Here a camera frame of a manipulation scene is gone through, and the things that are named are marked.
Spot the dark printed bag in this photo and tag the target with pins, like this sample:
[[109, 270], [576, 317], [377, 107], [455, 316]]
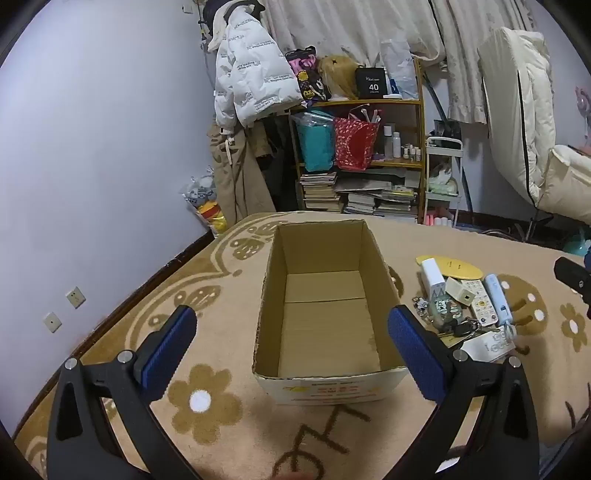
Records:
[[307, 78]]

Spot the red patterned bag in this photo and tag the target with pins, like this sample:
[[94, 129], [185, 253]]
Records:
[[353, 143]]

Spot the white puffer jacket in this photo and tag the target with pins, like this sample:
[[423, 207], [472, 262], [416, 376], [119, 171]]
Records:
[[249, 69]]

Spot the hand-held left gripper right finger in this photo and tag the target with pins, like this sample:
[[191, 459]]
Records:
[[415, 355]]

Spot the white remote with yellow buttons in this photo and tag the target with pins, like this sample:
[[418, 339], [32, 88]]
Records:
[[480, 302]]

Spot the black pouch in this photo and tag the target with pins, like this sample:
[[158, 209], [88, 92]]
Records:
[[448, 128]]

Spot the row of cosmetic bottles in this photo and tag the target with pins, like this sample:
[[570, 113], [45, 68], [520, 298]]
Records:
[[396, 145]]

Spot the blond wig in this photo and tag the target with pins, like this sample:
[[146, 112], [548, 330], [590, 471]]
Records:
[[339, 74]]

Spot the white brown plush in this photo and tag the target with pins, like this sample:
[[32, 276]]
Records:
[[443, 170]]

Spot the white power adapter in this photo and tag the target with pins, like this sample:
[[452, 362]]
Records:
[[431, 277]]

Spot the teal round object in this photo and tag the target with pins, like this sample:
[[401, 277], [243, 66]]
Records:
[[579, 244]]

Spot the cream cushioned lounge chair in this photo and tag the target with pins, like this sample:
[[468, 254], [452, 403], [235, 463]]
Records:
[[508, 92]]

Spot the white remote control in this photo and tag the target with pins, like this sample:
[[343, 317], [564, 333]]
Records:
[[487, 345]]

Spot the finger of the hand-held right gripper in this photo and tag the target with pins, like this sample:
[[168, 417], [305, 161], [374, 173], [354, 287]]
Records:
[[570, 274]]

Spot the wooden shelf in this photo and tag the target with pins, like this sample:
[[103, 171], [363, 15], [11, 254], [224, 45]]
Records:
[[401, 120]]

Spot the beige coat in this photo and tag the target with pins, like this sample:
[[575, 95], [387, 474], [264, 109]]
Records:
[[235, 175]]

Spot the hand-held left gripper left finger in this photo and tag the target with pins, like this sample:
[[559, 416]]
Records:
[[168, 355]]

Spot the cream square box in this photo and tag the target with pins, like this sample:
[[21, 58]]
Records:
[[457, 290]]

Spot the yellow oval board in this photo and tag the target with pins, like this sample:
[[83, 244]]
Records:
[[457, 267]]

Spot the black cap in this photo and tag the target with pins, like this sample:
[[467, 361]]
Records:
[[212, 11]]

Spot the cream curtain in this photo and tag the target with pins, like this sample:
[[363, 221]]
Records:
[[346, 27]]

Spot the bag of plush toys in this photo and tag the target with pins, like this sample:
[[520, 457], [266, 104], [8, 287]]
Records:
[[203, 194]]

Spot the white metal cart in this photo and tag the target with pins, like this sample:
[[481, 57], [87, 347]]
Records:
[[443, 195]]

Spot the teal bag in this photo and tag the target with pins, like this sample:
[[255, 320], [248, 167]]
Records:
[[316, 147]]

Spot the black box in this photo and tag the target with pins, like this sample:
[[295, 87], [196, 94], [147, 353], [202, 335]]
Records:
[[371, 83]]

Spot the light blue handheld device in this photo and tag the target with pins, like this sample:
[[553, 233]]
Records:
[[496, 295]]

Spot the stack of old books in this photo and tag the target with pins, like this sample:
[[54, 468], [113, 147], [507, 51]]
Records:
[[321, 191]]

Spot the pale green packets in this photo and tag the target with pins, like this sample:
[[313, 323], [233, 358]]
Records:
[[443, 186]]

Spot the pile of books and papers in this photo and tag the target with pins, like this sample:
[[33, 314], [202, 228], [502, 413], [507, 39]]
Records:
[[378, 198]]

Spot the brown cardboard box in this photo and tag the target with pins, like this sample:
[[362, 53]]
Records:
[[323, 323]]

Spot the white plastic bag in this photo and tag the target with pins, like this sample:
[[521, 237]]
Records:
[[399, 64]]

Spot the dark garment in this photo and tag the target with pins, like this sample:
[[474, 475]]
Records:
[[272, 138]]

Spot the white wall socket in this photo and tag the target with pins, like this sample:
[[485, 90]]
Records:
[[76, 297], [52, 323]]

